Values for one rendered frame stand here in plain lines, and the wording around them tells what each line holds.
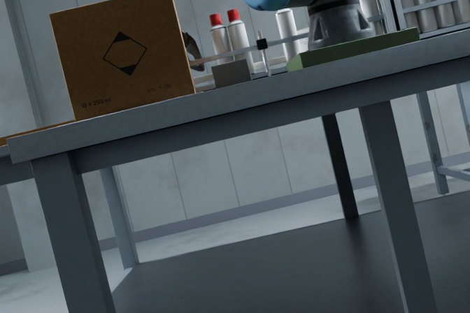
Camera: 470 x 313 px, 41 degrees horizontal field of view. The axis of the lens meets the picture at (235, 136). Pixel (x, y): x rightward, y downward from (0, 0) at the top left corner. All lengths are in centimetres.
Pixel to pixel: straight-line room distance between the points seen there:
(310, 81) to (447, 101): 398
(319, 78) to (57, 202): 45
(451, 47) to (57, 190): 65
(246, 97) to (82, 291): 40
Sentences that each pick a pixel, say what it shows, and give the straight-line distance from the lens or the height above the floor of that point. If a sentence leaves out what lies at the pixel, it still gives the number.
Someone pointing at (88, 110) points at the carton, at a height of 87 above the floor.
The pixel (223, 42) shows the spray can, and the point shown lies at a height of 99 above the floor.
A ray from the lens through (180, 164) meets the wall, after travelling 464.
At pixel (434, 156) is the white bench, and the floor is 26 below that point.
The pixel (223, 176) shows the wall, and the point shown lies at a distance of 464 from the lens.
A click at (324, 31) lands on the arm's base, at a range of 139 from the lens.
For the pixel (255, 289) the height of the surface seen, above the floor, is 22.
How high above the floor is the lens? 80
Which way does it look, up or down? 3 degrees down
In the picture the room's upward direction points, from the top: 13 degrees counter-clockwise
